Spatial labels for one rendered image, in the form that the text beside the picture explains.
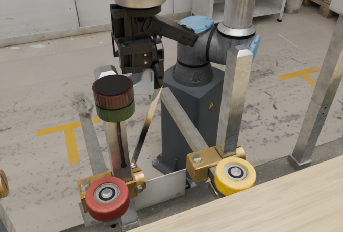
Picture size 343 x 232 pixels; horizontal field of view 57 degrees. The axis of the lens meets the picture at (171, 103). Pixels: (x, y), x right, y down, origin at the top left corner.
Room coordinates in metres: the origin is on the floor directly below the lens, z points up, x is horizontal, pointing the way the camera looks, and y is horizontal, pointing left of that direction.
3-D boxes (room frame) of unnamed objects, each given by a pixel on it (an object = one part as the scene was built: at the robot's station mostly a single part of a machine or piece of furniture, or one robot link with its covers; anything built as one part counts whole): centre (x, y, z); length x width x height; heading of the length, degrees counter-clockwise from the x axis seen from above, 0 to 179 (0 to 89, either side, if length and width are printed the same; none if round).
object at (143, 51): (0.53, 0.06, 1.14); 0.09 x 0.08 x 0.12; 111
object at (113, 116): (0.38, 0.09, 1.10); 0.06 x 0.06 x 0.02
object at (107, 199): (0.36, 0.12, 0.85); 0.08 x 0.08 x 0.11
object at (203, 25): (1.24, -0.11, 0.79); 0.17 x 0.15 x 0.18; 64
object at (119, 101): (0.38, 0.09, 1.12); 0.06 x 0.06 x 0.02
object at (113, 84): (0.38, 0.09, 1.03); 0.06 x 0.06 x 0.22; 22
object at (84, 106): (0.68, 0.25, 0.87); 0.09 x 0.07 x 0.02; 22
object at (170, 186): (0.46, 0.09, 0.75); 0.26 x 0.01 x 0.10; 112
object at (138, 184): (0.42, 0.12, 0.85); 0.14 x 0.06 x 0.05; 112
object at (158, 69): (0.52, 0.03, 1.08); 0.05 x 0.02 x 0.09; 21
